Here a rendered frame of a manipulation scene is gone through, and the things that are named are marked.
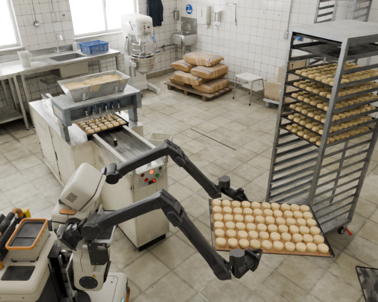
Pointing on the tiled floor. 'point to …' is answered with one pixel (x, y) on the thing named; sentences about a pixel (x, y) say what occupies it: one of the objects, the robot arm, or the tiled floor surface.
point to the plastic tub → (156, 139)
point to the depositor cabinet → (59, 154)
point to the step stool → (250, 83)
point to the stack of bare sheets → (374, 283)
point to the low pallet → (198, 91)
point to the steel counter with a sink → (54, 64)
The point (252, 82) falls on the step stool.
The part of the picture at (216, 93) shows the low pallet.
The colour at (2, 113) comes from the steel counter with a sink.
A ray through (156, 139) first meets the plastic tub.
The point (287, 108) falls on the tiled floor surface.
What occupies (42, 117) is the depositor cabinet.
